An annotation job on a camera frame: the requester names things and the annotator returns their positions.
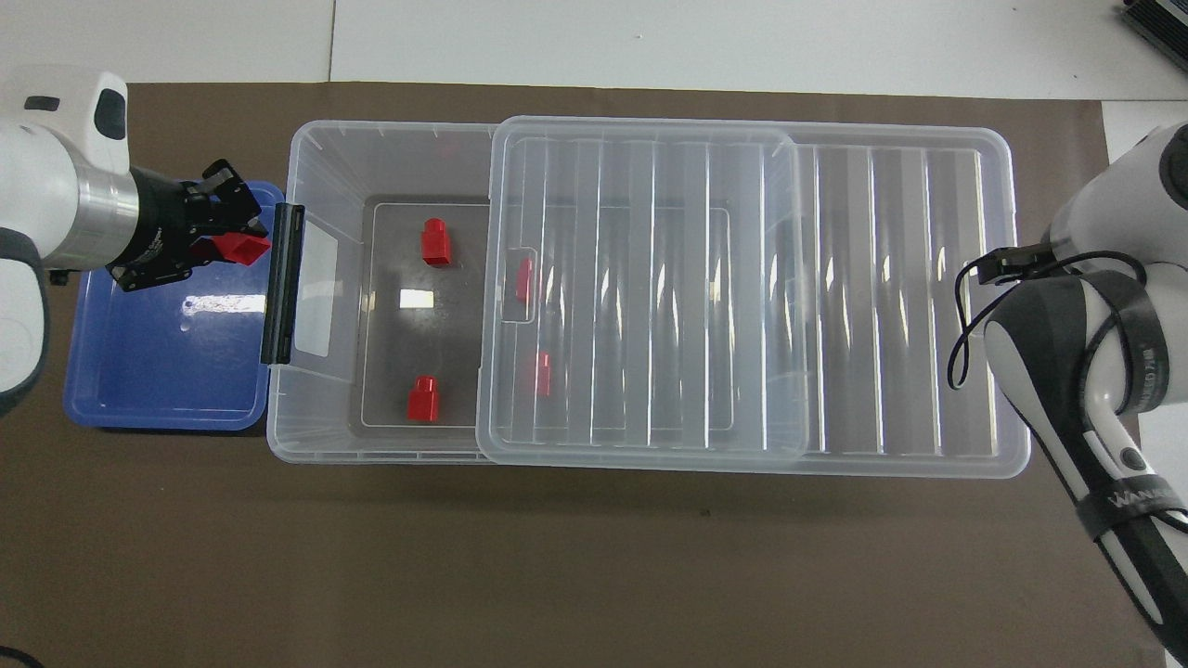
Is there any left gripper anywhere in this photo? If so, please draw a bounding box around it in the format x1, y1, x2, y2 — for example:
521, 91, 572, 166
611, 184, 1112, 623
105, 159, 268, 294

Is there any black box latch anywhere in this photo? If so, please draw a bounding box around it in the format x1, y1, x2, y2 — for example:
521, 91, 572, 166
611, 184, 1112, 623
259, 203, 306, 366

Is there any clear plastic storage box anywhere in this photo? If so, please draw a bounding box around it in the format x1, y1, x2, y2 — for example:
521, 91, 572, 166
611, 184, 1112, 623
266, 118, 1033, 480

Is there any blue plastic tray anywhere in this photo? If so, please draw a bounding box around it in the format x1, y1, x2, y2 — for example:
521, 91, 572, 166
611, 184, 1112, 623
62, 180, 286, 433

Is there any clear ribbed plastic lid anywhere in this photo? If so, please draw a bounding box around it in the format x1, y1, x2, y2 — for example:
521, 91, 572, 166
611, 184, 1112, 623
476, 115, 810, 465

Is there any dark ribbed device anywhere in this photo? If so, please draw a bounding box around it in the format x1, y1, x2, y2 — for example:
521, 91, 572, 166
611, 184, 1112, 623
1117, 0, 1188, 49

